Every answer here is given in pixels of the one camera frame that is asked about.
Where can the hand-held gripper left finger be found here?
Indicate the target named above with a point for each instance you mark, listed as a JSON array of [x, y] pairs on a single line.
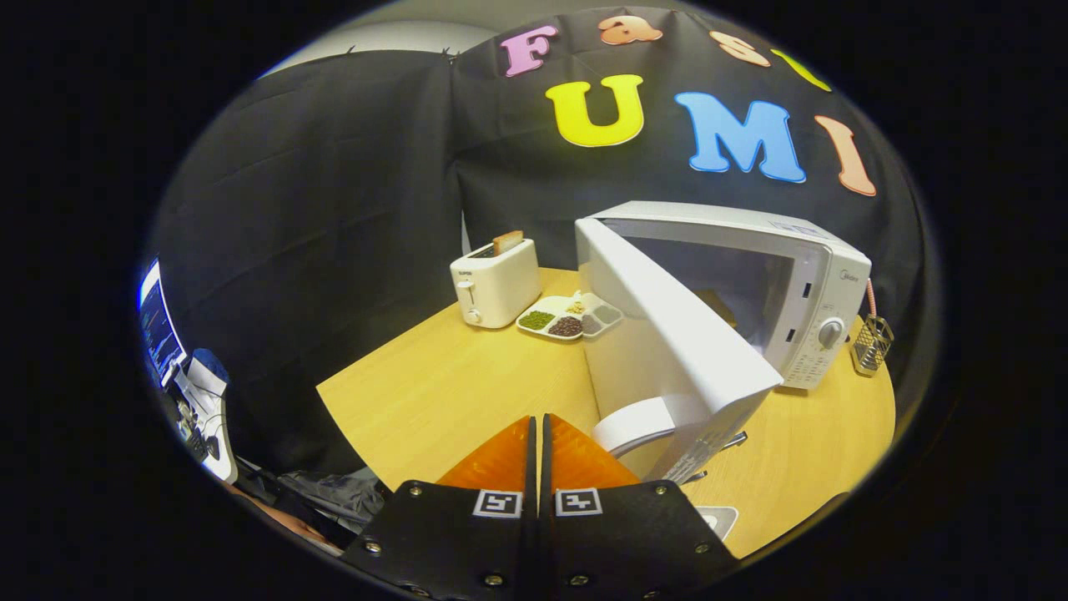
[[450, 534]]

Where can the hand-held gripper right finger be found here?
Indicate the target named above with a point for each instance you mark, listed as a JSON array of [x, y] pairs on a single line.
[[634, 534]]

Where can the white microwave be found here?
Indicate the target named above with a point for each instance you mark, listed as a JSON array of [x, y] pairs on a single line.
[[667, 334]]

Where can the white plastic tray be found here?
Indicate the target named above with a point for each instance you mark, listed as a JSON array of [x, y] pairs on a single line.
[[719, 519]]

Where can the grey cloth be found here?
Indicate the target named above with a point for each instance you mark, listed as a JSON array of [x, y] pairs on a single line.
[[334, 492]]

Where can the white divided plate of beans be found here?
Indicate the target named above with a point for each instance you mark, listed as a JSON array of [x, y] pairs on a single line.
[[551, 305]]

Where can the white toaster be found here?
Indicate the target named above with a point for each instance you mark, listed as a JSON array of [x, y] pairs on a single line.
[[501, 288]]

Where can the white and blue equipment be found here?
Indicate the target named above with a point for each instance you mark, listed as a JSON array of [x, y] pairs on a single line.
[[204, 401]]

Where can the brown bread slice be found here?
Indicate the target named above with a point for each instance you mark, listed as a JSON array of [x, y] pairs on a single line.
[[507, 243]]

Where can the red striped straw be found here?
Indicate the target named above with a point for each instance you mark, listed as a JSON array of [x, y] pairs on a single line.
[[872, 296]]

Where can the black backdrop cloth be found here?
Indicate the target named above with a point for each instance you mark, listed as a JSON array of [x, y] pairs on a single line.
[[334, 209]]

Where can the computer monitor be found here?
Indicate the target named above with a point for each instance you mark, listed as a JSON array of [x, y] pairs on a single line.
[[158, 334]]

